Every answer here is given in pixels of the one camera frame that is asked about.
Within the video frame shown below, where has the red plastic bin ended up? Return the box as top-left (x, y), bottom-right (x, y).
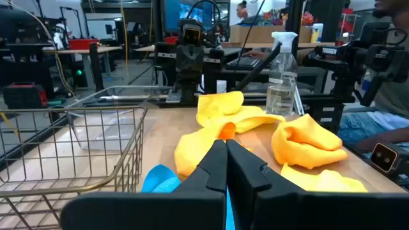
top-left (68, 38), bottom-right (99, 50)

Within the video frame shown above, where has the black and red case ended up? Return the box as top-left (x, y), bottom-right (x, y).
top-left (1, 82), bottom-right (49, 110)

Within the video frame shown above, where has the person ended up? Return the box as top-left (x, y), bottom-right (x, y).
top-left (337, 0), bottom-right (409, 155)
top-left (235, 0), bottom-right (249, 20)

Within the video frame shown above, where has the wooden workbench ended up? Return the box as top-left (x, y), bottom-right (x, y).
top-left (42, 45), bottom-right (123, 93)

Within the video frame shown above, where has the yellow hanging cable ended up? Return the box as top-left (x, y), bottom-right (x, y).
top-left (119, 0), bottom-right (130, 84)

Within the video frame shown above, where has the cardboard box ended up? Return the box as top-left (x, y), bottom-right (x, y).
top-left (229, 24), bottom-right (313, 44)

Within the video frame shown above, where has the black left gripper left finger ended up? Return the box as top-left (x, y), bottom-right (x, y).
top-left (60, 139), bottom-right (228, 230)

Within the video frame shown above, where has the black keyboard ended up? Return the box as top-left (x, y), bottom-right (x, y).
top-left (224, 56), bottom-right (264, 70)

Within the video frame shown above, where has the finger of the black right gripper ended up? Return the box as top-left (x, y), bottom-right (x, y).
top-left (190, 46), bottom-right (204, 76)
top-left (177, 46), bottom-right (192, 76)

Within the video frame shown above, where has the blue microfiber towel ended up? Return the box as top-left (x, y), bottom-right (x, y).
top-left (141, 164), bottom-right (236, 230)

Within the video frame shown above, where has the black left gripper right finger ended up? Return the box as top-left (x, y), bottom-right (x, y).
top-left (227, 139), bottom-right (409, 230)

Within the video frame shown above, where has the white wipes canister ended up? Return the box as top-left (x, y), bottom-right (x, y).
top-left (311, 22), bottom-right (324, 43)

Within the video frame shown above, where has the black table-level camera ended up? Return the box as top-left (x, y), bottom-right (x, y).
top-left (369, 142), bottom-right (409, 180)

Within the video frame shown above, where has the metal wire basket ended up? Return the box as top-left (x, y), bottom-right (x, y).
top-left (0, 105), bottom-right (148, 230)

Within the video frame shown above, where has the yellow microfiber towel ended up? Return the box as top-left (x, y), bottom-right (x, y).
top-left (281, 162), bottom-right (369, 193)
top-left (174, 91), bottom-right (286, 180)

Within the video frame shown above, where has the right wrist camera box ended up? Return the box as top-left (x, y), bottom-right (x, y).
top-left (178, 19), bottom-right (206, 46)

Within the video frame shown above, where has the blue screen monitor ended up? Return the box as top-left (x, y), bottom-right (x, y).
top-left (164, 0), bottom-right (224, 33)

